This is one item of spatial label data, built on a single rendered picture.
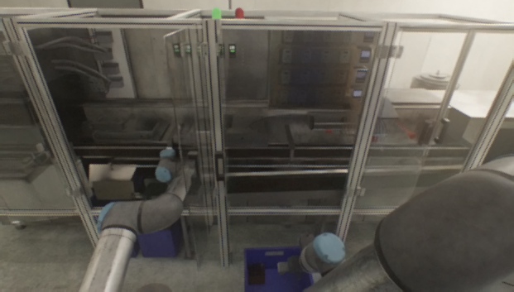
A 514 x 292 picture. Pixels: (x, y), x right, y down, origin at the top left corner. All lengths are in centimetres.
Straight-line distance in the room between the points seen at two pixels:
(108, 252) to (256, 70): 143
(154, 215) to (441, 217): 85
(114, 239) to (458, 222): 89
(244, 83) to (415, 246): 172
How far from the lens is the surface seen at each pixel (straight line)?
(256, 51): 190
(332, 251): 88
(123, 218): 103
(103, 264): 96
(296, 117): 201
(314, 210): 189
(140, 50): 204
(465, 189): 38
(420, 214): 38
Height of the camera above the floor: 189
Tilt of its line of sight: 28 degrees down
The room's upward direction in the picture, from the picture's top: 1 degrees clockwise
